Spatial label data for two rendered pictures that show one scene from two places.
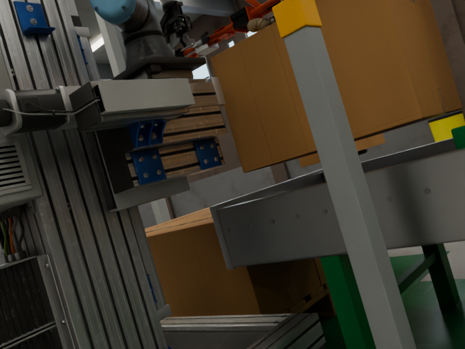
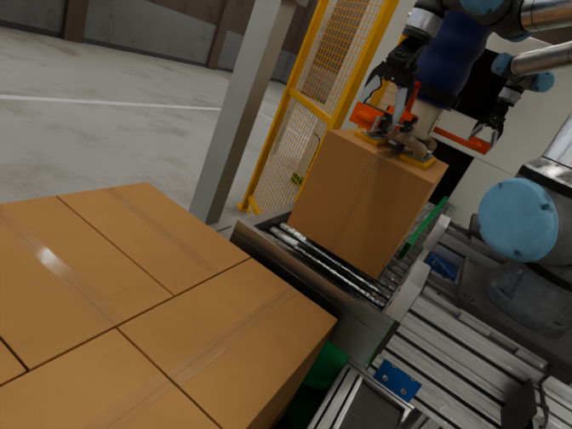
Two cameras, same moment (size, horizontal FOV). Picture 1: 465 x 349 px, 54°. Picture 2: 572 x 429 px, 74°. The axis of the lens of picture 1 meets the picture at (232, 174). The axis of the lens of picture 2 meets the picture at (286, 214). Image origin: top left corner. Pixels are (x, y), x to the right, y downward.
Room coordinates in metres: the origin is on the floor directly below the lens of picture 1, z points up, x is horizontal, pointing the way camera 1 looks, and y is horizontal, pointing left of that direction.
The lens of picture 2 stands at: (2.33, 0.95, 1.30)
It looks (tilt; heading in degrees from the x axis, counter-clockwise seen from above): 24 degrees down; 249
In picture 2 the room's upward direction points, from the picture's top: 24 degrees clockwise
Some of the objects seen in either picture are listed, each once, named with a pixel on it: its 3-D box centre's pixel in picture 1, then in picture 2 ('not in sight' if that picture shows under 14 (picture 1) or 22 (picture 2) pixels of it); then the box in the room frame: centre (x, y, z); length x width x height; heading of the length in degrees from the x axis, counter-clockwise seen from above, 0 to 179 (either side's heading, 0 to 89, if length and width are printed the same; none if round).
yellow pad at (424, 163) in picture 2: not in sight; (421, 155); (1.41, -0.33, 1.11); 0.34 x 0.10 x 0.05; 49
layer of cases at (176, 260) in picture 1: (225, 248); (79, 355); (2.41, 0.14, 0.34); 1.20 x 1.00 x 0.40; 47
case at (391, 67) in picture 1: (332, 82); (374, 192); (1.49, -0.39, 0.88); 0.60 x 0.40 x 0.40; 49
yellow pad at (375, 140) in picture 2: not in sight; (378, 134); (1.56, -0.46, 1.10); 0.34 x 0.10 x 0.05; 49
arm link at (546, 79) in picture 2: not in sight; (533, 79); (1.14, -0.34, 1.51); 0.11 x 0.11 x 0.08; 81
